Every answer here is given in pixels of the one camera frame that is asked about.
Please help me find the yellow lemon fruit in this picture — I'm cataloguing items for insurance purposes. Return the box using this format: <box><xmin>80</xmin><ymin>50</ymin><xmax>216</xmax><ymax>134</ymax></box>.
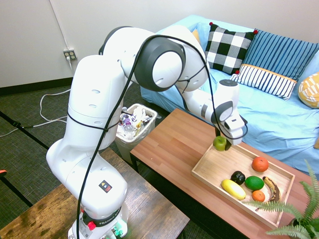
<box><xmin>221</xmin><ymin>179</ymin><xmax>247</xmax><ymax>201</ymax></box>

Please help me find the yellow white patterned pillow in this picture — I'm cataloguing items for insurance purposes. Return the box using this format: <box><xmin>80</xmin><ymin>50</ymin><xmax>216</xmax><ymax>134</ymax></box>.
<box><xmin>298</xmin><ymin>72</ymin><xmax>319</xmax><ymax>109</ymax></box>

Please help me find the trash bin with plastic liner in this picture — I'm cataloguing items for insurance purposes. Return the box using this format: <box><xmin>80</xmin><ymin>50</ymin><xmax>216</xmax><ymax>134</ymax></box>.
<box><xmin>115</xmin><ymin>103</ymin><xmax>159</xmax><ymax>165</ymax></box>

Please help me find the light wooden tray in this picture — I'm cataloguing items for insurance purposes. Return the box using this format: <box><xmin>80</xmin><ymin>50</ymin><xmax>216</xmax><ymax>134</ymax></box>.
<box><xmin>191</xmin><ymin>143</ymin><xmax>296</xmax><ymax>229</ymax></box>

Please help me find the overripe brown banana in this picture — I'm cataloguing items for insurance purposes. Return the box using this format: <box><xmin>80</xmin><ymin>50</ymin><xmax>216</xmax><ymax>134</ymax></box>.
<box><xmin>262</xmin><ymin>176</ymin><xmax>282</xmax><ymax>202</ymax></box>

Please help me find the green fern plant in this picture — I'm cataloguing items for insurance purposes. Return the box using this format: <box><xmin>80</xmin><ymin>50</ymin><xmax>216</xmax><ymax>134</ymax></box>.
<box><xmin>243</xmin><ymin>159</ymin><xmax>319</xmax><ymax>239</ymax></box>

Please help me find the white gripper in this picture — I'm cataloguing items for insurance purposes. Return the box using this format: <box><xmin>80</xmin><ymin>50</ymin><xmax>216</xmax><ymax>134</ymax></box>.
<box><xmin>214</xmin><ymin>113</ymin><xmax>248</xmax><ymax>151</ymax></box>

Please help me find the green apple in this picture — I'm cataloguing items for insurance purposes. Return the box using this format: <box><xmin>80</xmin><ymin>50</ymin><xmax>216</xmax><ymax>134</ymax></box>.
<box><xmin>212</xmin><ymin>135</ymin><xmax>228</xmax><ymax>152</ymax></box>

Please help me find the small orange fruit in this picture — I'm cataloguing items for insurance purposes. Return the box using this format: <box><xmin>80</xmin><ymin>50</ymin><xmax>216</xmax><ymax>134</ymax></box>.
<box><xmin>251</xmin><ymin>190</ymin><xmax>266</xmax><ymax>202</ymax></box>

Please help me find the white wall power outlet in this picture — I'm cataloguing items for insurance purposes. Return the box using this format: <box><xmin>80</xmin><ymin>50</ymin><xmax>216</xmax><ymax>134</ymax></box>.
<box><xmin>63</xmin><ymin>49</ymin><xmax>76</xmax><ymax>62</ymax></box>

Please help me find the light blue sofa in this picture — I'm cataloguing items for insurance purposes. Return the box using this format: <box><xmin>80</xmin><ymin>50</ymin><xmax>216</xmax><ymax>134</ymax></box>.
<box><xmin>140</xmin><ymin>14</ymin><xmax>319</xmax><ymax>180</ymax></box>

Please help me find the green lime fruit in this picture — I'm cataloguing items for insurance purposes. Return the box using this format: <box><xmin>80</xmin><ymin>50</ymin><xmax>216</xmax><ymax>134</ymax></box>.
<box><xmin>244</xmin><ymin>175</ymin><xmax>265</xmax><ymax>191</ymax></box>

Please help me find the blue striped pillow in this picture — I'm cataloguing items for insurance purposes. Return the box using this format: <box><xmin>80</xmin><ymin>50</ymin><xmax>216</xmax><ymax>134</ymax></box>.
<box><xmin>243</xmin><ymin>29</ymin><xmax>319</xmax><ymax>82</ymax></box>

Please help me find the white navy striped pillow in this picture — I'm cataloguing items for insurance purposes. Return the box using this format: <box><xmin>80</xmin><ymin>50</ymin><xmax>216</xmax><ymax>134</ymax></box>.
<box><xmin>229</xmin><ymin>63</ymin><xmax>298</xmax><ymax>101</ymax></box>

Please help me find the large orange fruit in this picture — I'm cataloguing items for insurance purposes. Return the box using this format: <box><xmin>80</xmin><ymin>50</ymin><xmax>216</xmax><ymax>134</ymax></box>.
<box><xmin>251</xmin><ymin>156</ymin><xmax>270</xmax><ymax>173</ymax></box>

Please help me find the black stand leg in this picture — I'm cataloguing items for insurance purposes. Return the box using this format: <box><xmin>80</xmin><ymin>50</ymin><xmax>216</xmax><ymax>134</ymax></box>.
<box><xmin>0</xmin><ymin>111</ymin><xmax>49</xmax><ymax>150</ymax></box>
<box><xmin>0</xmin><ymin>175</ymin><xmax>33</xmax><ymax>207</ymax></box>

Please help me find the black white checkered pillow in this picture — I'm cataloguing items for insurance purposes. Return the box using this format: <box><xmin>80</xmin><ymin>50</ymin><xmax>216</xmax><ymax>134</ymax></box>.
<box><xmin>204</xmin><ymin>21</ymin><xmax>259</xmax><ymax>75</ymax></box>

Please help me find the white wall cable conduit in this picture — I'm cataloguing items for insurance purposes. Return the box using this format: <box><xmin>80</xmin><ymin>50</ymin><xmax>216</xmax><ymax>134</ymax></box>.
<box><xmin>48</xmin><ymin>0</ymin><xmax>70</xmax><ymax>50</ymax></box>

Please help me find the white power cable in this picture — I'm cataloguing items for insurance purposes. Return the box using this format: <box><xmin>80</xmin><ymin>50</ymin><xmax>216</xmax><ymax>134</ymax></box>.
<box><xmin>0</xmin><ymin>56</ymin><xmax>73</xmax><ymax>137</ymax></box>

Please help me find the black fruit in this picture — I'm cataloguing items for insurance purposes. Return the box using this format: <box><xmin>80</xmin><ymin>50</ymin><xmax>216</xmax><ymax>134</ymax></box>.
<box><xmin>230</xmin><ymin>170</ymin><xmax>246</xmax><ymax>186</ymax></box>

